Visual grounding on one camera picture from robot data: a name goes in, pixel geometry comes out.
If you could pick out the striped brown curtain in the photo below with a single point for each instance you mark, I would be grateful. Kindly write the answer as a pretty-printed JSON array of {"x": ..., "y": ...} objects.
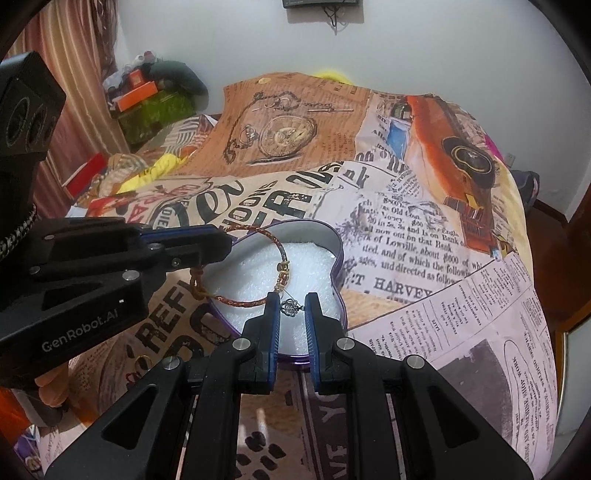
[{"x": 76, "y": 40}]

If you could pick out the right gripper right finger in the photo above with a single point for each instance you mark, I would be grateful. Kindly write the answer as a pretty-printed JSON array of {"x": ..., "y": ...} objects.
[{"x": 403, "y": 418}]

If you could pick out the red box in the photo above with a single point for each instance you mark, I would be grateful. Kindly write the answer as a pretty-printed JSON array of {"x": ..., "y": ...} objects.
[{"x": 80, "y": 180}]

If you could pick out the purple heart-shaped tin box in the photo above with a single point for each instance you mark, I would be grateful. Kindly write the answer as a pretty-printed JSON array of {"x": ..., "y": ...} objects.
[{"x": 315, "y": 259}]

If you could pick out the yellow cloth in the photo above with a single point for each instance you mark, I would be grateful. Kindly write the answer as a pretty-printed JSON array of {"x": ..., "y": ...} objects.
[{"x": 162, "y": 166}]

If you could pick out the dark blue backpack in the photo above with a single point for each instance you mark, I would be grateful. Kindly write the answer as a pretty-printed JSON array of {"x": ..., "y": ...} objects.
[{"x": 528, "y": 184}]

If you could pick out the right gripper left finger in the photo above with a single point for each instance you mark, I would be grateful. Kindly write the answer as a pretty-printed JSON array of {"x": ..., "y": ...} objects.
[{"x": 181, "y": 417}]

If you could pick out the small black wall monitor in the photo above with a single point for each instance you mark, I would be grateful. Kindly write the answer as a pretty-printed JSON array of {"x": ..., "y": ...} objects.
[{"x": 287, "y": 4}]

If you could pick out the striped patchwork cloth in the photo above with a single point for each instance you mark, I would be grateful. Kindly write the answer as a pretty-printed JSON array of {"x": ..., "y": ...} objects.
[{"x": 181, "y": 138}]

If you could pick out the yellow pillow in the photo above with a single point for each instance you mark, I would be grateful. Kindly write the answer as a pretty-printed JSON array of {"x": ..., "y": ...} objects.
[{"x": 333, "y": 75}]

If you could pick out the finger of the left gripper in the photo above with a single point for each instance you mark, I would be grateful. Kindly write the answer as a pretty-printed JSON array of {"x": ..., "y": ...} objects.
[
  {"x": 204, "y": 237},
  {"x": 175, "y": 265}
]

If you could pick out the orange box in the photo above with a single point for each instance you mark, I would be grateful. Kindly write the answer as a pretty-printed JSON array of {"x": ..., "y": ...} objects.
[{"x": 136, "y": 96}]

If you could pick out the person's hand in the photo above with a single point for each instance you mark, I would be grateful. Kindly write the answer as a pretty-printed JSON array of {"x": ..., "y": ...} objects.
[{"x": 53, "y": 386}]

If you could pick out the newspaper print bed quilt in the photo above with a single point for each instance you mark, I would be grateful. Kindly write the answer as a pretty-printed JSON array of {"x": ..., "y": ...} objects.
[{"x": 437, "y": 258}]

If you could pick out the green patterned covered stand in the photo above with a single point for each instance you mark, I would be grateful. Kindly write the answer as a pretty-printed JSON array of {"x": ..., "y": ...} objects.
[{"x": 144, "y": 120}]

